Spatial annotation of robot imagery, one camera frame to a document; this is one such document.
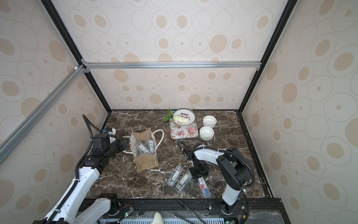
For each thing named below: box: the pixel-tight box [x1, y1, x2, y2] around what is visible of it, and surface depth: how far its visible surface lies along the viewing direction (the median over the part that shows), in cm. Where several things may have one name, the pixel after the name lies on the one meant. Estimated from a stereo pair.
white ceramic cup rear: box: [202, 114, 218, 129], surface depth 112 cm
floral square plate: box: [169, 119, 200, 140], surface depth 108 cm
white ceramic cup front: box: [199, 126, 215, 142], surface depth 105 cm
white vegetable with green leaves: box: [162, 109, 190, 124], surface depth 112 cm
